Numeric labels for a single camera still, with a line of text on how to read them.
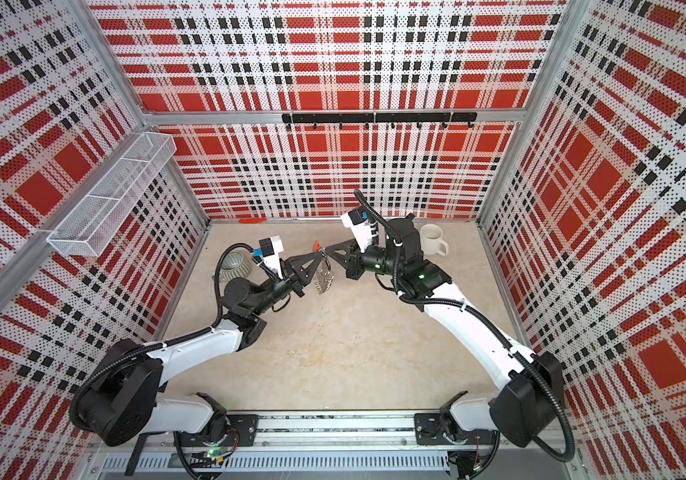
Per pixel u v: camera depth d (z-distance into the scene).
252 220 1.27
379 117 0.88
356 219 0.59
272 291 0.65
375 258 0.61
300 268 0.67
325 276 0.70
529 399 0.39
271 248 0.62
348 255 0.63
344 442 0.73
